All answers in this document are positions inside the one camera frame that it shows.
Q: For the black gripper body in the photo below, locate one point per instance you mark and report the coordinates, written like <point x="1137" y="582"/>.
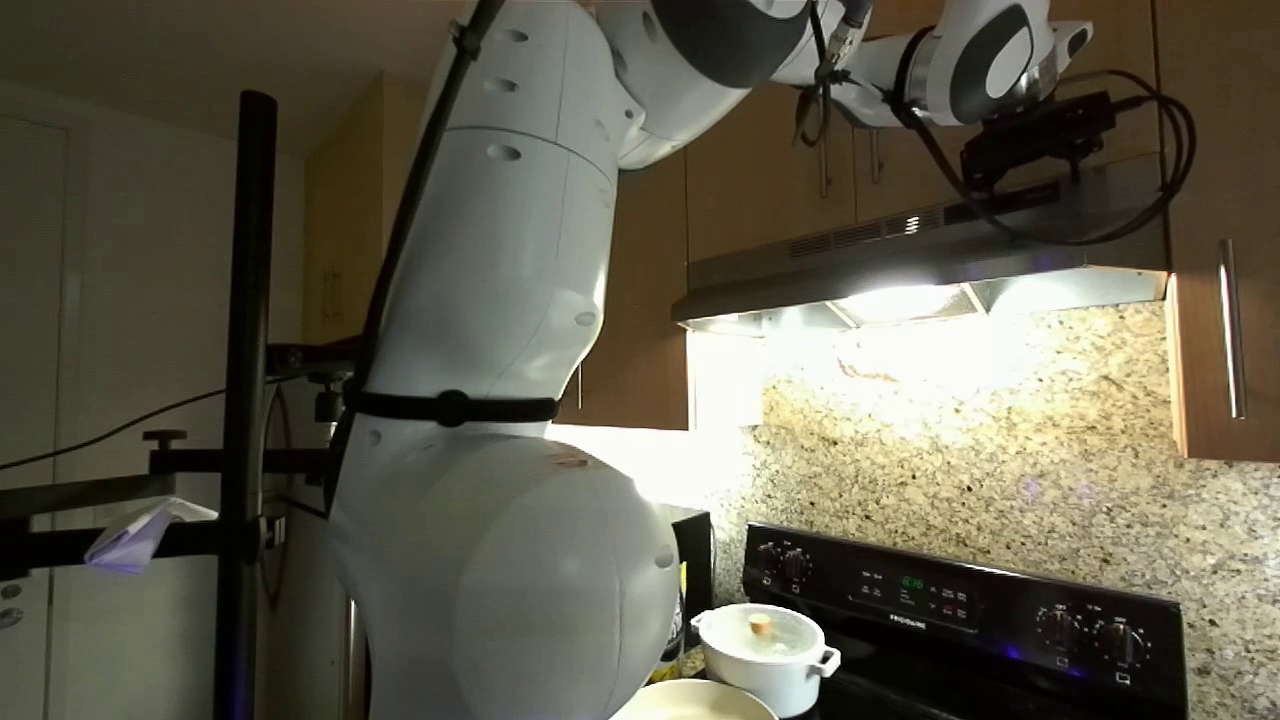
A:
<point x="1032" y="147"/>

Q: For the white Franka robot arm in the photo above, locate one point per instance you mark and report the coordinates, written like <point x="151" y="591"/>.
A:
<point x="507" y="265"/>

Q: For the black electric stove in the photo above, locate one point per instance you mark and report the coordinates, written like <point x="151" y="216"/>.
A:
<point x="962" y="601"/>

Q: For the wood cabinet door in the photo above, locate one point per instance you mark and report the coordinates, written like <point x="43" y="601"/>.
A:
<point x="760" y="200"/>
<point x="894" y="172"/>

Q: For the range hood light panel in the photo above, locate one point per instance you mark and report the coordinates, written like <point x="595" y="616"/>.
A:
<point x="905" y="302"/>

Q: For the stainless steel range hood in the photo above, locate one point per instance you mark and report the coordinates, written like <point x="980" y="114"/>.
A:
<point x="826" y="275"/>

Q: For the black countertop appliance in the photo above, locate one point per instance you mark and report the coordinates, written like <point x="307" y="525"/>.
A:
<point x="695" y="561"/>

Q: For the small brown food piece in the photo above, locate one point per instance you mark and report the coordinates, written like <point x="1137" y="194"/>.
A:
<point x="760" y="625"/>

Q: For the white enamel pot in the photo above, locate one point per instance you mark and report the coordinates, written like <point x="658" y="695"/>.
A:
<point x="765" y="663"/>

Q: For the white round bowl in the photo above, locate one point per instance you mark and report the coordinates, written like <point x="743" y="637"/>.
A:
<point x="695" y="700"/>

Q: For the black vertical stand pole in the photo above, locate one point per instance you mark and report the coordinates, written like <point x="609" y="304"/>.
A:
<point x="247" y="334"/>

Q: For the black metal stand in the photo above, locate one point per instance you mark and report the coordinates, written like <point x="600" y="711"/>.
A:
<point x="105" y="265"/>

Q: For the white paper tag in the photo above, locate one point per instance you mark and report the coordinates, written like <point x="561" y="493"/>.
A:
<point x="135" y="538"/>

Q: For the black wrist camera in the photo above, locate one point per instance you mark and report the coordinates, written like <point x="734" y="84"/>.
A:
<point x="1090" y="114"/>

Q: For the tall wood wall cabinet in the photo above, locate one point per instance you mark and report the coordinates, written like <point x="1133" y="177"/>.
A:
<point x="1261" y="334"/>

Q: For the plain wood wall cabinet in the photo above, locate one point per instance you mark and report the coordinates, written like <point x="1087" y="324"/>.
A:
<point x="653" y="363"/>

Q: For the small wood wall cabinet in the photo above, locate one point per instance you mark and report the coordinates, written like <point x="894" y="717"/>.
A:
<point x="340" y="200"/>

